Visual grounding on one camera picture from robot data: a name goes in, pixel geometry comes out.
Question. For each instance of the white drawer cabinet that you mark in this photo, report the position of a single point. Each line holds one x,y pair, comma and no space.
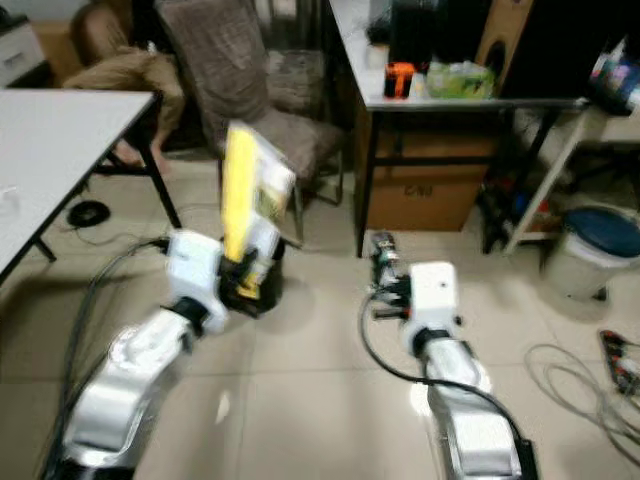
20,50

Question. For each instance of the colourful printed box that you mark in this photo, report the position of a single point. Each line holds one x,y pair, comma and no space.
618,75

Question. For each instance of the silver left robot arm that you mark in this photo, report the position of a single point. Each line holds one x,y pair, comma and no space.
125,390

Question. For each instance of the small white cup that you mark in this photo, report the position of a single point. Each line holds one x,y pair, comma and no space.
377,55

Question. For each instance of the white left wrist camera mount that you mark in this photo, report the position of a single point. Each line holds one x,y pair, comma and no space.
195,275

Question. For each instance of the black bag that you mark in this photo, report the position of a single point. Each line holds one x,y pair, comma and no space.
440,35

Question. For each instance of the brown cardboard box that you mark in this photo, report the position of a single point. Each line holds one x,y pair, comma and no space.
430,190

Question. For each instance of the white table with black legs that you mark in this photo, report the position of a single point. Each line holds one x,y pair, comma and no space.
60,150

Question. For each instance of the white framed side table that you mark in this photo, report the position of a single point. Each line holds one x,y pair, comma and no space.
547,180

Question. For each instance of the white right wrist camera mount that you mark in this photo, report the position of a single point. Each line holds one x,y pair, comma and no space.
435,295

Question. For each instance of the black round floor disc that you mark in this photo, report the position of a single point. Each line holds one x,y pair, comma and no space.
88,213

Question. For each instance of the white bucket with blue lid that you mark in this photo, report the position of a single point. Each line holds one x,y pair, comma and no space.
585,265

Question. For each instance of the large black monitor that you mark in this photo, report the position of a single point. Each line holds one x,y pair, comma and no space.
570,45

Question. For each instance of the grey fabric chair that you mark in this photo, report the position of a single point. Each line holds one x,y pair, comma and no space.
230,70

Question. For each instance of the black clutter under desk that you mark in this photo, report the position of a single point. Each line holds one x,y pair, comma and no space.
500,215

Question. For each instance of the white desk with black frame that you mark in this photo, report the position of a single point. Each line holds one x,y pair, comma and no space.
350,50

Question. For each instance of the yellow snack packet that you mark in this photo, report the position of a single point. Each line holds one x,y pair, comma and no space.
240,190

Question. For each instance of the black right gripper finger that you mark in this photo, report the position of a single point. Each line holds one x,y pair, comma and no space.
391,262
376,257

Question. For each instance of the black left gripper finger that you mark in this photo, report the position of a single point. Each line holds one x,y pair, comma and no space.
226,264
257,276

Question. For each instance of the orange and black device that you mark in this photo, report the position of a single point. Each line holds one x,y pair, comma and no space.
400,82

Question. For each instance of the black power strip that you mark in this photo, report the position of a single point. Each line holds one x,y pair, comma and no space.
620,360

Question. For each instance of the green tissue pack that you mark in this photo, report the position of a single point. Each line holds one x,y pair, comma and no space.
460,82

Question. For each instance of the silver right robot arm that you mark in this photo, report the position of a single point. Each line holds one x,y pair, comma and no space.
470,420

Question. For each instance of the brown wooden speaker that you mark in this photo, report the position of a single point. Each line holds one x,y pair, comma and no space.
510,25

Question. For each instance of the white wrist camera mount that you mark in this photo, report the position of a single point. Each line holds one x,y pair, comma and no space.
195,275
435,295

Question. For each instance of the seated person in beige trousers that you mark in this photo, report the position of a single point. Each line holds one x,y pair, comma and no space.
130,70

